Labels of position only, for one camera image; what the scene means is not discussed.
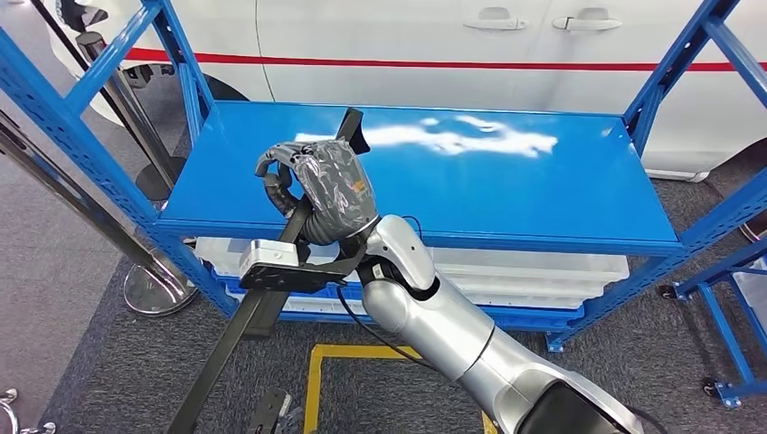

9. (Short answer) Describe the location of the long black plastic part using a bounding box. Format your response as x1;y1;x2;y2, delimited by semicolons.
166;106;373;434

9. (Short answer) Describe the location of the yellow floor tape square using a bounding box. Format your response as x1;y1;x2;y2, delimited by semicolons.
302;344;499;434

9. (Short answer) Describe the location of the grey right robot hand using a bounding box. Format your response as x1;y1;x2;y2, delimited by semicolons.
254;137;382;242

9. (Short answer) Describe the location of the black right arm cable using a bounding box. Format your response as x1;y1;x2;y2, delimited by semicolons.
335;286;441;373

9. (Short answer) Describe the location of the blue storage bin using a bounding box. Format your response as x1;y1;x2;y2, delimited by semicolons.
491;304;585;326

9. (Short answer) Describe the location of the white car with red stripe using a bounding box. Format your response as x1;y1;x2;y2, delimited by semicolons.
44;0;767;184

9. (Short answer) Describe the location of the blue wheeled shelf rack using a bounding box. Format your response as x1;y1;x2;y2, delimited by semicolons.
658;236;767;410

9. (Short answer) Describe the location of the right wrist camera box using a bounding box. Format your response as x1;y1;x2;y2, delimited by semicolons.
238;239;368;295

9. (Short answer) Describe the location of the blue metal shelf rack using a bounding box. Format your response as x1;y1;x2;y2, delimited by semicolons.
0;0;767;354

